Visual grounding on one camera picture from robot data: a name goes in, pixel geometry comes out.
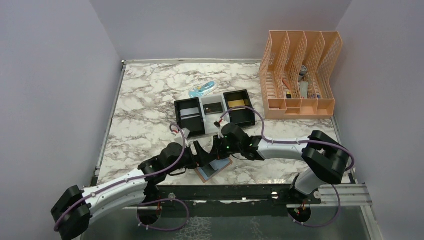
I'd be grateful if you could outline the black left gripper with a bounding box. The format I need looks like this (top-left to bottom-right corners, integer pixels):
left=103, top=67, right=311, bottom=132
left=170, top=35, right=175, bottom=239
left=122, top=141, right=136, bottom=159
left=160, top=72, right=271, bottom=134
left=165, top=140, right=215, bottom=174

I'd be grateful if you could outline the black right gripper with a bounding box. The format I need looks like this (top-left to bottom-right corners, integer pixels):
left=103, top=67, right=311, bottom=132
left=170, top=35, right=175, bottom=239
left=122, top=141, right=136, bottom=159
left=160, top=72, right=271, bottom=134
left=209, top=133, right=242, bottom=161

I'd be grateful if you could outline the brown leather card holder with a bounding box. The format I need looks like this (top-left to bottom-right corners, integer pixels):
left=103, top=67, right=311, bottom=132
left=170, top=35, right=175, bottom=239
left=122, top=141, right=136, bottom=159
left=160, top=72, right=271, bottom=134
left=194, top=157, right=233, bottom=183

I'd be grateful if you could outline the white tray bin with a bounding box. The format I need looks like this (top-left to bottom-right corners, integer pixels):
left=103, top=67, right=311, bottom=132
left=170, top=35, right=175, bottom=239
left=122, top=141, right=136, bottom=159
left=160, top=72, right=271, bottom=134
left=199, top=93, right=228, bottom=135

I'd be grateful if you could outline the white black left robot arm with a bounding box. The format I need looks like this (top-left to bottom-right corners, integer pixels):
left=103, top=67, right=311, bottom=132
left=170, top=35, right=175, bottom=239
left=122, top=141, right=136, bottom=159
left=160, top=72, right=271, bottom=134
left=51, top=141, right=229, bottom=240

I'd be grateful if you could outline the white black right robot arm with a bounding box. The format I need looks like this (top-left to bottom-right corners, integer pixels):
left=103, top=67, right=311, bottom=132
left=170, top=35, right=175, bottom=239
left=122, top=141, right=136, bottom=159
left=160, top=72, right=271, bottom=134
left=211, top=120, right=354, bottom=204

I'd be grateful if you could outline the grey card in sleeve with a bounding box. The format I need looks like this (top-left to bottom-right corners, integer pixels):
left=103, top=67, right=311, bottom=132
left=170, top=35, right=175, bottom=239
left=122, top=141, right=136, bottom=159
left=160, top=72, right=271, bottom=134
left=198, top=165, right=217, bottom=181

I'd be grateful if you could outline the gold credit card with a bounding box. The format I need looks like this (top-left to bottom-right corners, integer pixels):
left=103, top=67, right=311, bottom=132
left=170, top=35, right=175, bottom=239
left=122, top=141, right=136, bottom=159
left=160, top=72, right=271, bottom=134
left=227, top=99, right=246, bottom=109

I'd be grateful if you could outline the black credit card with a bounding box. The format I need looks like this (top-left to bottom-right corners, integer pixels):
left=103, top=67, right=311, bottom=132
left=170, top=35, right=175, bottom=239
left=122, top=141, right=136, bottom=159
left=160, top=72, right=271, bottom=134
left=203, top=102, right=223, bottom=115

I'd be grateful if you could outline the silver credit card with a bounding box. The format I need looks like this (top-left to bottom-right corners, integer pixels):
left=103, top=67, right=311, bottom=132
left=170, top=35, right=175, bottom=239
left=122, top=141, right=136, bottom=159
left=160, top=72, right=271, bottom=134
left=179, top=107, right=200, bottom=120

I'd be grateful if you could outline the blue packaged tool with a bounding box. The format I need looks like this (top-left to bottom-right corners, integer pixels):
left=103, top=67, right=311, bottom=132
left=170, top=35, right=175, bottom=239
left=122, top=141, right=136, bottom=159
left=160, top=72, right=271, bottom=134
left=188, top=81, right=218, bottom=98

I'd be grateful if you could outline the grey staples box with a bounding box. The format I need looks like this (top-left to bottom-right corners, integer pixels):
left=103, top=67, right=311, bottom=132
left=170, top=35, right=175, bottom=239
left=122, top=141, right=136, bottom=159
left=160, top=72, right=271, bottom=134
left=299, top=81, right=309, bottom=99

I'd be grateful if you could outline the peach plastic file organizer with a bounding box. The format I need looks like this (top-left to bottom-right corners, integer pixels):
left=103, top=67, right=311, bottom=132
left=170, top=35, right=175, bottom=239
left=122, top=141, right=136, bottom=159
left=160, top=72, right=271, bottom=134
left=259, top=30, right=343, bottom=120

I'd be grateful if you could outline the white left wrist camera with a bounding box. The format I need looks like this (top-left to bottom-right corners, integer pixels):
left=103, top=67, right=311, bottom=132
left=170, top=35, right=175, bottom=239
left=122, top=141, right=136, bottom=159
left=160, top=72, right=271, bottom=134
left=171, top=128, right=191, bottom=147

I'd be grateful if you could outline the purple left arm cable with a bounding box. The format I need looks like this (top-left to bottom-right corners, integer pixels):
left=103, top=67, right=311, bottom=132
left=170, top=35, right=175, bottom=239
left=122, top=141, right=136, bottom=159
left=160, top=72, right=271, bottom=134
left=53, top=123, right=188, bottom=233

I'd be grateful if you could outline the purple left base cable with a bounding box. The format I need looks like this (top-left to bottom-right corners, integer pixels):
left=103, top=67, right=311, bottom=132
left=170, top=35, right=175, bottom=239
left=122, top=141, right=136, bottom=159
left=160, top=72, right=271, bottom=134
left=136, top=194, right=192, bottom=232

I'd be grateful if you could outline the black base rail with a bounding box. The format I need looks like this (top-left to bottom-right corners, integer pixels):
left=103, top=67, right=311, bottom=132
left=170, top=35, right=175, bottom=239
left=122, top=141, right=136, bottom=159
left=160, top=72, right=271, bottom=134
left=142, top=184, right=322, bottom=206

